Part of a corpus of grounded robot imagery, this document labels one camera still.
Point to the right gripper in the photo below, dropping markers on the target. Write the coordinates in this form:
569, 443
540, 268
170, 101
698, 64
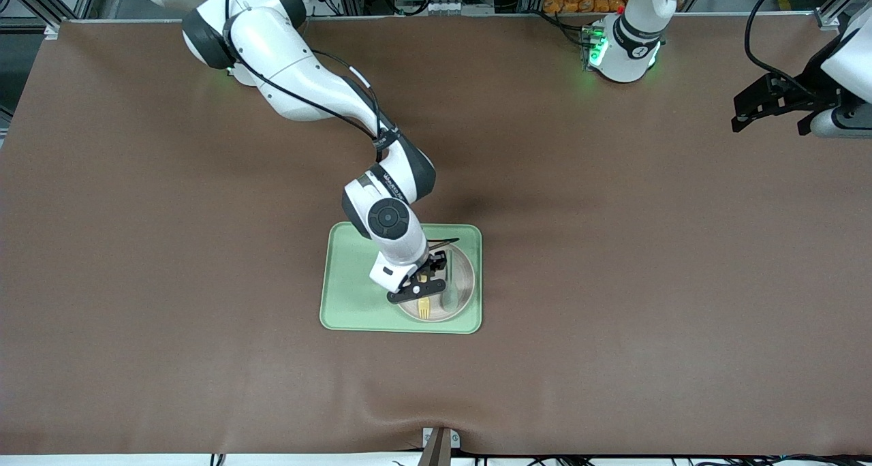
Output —
437, 260

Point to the white connector strip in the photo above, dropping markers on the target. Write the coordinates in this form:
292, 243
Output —
443, 6

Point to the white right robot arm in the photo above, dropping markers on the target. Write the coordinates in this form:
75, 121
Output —
293, 78

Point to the green plastic spoon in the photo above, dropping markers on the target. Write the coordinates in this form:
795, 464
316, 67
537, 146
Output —
451, 301

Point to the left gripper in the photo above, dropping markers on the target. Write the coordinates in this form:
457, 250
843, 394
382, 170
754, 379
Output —
809, 91

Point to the metal table edge bracket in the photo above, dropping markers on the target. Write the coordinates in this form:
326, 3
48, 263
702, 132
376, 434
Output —
439, 449

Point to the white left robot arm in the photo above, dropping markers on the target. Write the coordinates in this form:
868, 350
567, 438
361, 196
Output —
630, 43

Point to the brown table cover mat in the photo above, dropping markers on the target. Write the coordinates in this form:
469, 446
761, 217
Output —
204, 282

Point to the green rectangular tray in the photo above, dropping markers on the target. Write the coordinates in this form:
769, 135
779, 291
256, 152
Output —
347, 309

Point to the round white plate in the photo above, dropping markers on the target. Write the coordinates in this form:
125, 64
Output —
463, 282

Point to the yellow plastic fork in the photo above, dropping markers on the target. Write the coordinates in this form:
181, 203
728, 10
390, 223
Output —
424, 309

